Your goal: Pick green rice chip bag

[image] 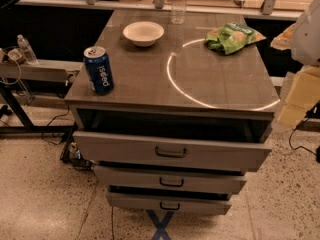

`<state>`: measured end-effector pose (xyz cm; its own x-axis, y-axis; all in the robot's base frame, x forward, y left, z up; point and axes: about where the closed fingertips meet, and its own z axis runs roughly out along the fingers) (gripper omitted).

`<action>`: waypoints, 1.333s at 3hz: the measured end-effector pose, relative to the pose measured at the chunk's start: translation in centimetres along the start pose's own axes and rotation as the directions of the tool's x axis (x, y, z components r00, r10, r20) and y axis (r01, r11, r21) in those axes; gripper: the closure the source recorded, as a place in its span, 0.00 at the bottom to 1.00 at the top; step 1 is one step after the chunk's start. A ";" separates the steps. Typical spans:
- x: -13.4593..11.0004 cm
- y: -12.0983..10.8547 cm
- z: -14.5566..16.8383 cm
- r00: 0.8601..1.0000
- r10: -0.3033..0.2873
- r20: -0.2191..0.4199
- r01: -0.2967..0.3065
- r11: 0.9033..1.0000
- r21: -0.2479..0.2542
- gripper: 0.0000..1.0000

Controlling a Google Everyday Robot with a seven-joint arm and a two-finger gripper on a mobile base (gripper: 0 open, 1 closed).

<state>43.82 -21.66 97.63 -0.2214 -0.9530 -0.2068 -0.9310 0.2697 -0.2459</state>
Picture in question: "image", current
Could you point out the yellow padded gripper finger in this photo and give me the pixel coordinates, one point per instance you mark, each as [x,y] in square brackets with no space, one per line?
[303,95]

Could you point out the green rice chip bag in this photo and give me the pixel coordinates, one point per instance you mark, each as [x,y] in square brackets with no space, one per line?
[232,37]

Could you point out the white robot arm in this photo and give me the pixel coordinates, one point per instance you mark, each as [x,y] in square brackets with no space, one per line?
[305,41]

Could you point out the grey drawer cabinet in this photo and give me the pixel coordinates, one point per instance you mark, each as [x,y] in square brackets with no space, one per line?
[177,88]

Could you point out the top grey drawer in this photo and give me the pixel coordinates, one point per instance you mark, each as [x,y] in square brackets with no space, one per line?
[170,152]

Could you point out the grey drawer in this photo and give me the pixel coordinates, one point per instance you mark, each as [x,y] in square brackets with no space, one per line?
[170,152]
[186,205]
[170,180]

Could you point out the clear plastic water bottle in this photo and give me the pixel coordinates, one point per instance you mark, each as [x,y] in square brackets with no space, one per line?
[178,9]

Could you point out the white bowl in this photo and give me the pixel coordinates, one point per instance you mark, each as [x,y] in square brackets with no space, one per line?
[143,33]

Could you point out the blue tape cross marker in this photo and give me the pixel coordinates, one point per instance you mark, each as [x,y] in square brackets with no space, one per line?
[160,225]

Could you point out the blue Pepsi can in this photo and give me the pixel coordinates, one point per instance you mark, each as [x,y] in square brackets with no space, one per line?
[98,68]

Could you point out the middle grey drawer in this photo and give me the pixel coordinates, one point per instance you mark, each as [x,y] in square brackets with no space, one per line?
[170,180]

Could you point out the bottom grey drawer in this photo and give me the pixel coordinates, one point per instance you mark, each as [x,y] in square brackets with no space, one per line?
[186,205]

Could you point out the small water bottle on bench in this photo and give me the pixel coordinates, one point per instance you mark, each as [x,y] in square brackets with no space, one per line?
[27,50]

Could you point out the side bench with black frame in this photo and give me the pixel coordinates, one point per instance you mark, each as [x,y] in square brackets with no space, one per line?
[45,70]

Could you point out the white device with cables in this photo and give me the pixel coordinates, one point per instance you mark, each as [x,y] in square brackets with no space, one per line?
[11,54]

